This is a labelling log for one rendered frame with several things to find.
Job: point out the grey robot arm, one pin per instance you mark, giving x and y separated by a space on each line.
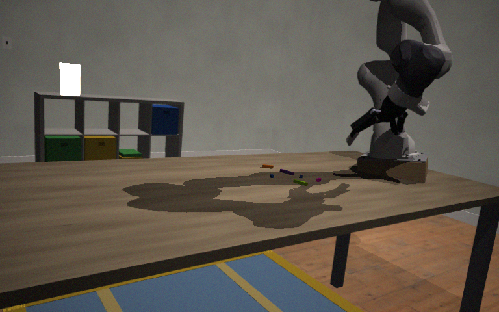
414 67

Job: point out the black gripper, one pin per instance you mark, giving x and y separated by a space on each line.
388 112

